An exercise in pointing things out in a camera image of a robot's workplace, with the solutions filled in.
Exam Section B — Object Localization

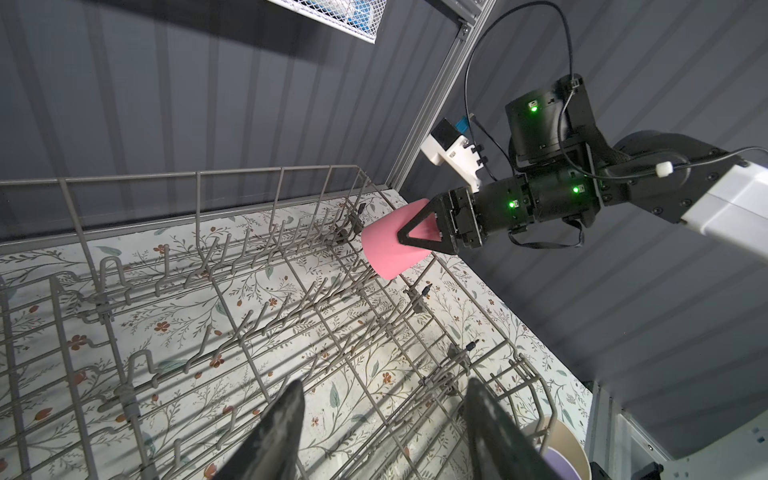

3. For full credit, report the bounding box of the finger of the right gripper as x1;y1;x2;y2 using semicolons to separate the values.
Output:
397;194;456;254

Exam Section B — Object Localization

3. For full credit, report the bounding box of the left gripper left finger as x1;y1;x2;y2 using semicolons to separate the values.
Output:
214;380;305;479

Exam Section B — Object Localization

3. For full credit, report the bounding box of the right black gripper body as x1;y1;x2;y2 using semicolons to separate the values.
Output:
449;176;531;249

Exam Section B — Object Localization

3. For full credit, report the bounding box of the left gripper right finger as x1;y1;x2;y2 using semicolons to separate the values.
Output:
464;378;559;479

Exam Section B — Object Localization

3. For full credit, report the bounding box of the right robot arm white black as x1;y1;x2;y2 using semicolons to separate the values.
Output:
396;76;767;257

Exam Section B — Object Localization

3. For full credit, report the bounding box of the beige plastic cup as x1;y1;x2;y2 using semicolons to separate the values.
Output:
522;415;592;479

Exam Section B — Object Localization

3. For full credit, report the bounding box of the large lilac plastic cup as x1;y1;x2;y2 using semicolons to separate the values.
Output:
542;448;581;480

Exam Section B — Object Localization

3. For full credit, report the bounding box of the floral table mat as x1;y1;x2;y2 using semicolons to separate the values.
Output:
0;188;595;480

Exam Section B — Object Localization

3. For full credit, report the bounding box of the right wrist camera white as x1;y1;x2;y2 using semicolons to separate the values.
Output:
420;118;482;193

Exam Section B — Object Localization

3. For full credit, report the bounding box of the grey wire dish rack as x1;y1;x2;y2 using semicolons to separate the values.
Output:
0;164;559;480

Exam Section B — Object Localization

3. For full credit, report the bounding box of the white mesh wall basket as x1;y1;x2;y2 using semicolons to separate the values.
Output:
271;0;387;44

